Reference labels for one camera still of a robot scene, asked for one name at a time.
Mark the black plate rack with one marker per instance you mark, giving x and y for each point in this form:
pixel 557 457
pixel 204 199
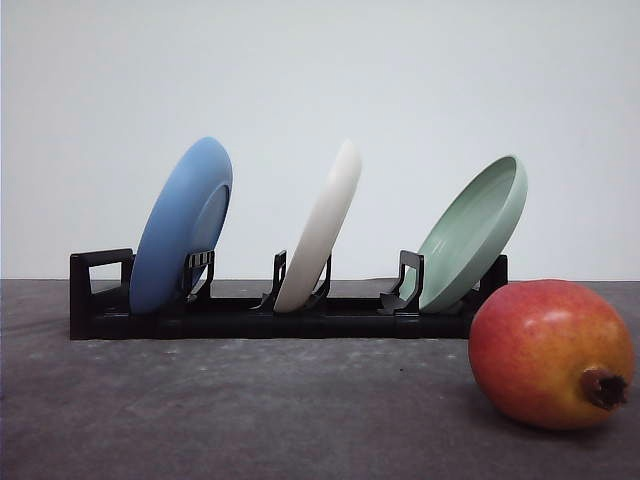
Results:
pixel 101 304

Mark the green plate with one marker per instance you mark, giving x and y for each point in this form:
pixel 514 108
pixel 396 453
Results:
pixel 469 233

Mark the white plate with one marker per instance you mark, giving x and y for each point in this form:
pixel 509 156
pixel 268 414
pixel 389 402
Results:
pixel 321 232

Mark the red yellow pomegranate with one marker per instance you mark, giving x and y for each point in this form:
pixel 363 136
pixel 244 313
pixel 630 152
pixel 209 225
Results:
pixel 554 353

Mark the blue plate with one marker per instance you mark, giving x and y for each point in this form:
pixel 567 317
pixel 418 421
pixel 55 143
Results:
pixel 186 214

